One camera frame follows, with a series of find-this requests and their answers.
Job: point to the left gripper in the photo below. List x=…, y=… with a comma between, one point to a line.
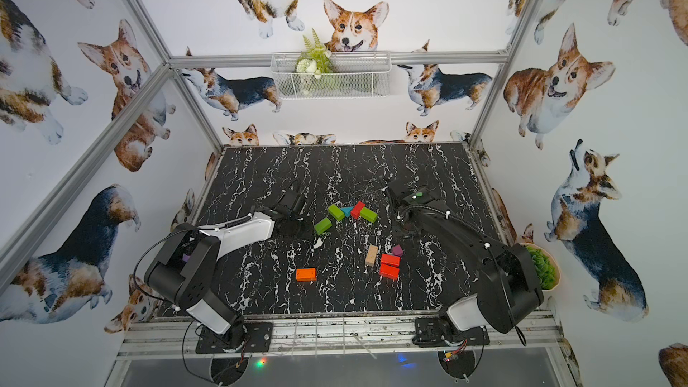
x=293, y=207

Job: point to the green block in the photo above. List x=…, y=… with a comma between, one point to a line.
x=368, y=215
x=336, y=212
x=322, y=226

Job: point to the red block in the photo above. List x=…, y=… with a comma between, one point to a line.
x=391, y=260
x=389, y=272
x=356, y=211

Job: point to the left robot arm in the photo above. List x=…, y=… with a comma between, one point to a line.
x=183, y=269

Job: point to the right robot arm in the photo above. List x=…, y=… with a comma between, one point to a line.
x=507, y=287

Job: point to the orange block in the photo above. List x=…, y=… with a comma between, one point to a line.
x=306, y=275

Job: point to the teal triangle block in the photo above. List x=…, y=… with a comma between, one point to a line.
x=347, y=210

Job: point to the natural wood block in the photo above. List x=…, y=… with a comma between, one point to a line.
x=372, y=252

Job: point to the beige pot with plant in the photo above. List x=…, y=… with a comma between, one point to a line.
x=546, y=267

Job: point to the green fern with flower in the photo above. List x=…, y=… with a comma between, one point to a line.
x=314, y=67

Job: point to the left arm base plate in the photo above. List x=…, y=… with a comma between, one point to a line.
x=250, y=337

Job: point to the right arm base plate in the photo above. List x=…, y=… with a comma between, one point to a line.
x=430, y=332

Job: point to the white wire basket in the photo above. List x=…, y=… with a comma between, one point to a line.
x=340, y=76

